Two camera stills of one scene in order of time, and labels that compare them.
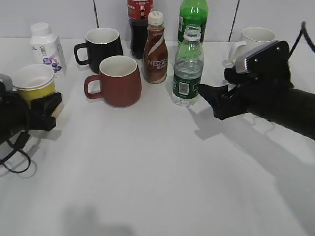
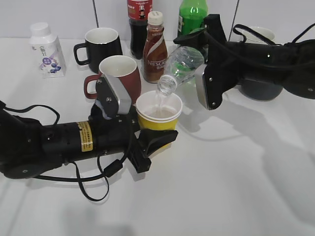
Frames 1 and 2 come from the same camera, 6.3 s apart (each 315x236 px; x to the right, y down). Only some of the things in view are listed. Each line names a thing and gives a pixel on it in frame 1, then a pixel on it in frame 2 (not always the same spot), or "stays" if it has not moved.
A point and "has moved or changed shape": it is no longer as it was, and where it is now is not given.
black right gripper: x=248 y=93 to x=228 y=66
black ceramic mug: x=101 y=44 stays
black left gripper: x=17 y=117 to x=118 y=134
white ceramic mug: x=254 y=39 stays
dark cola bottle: x=138 y=14 stays
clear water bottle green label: x=189 y=68 has moved or changed shape
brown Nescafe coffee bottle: x=155 y=56 stays
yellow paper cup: x=27 y=95 to x=157 y=111
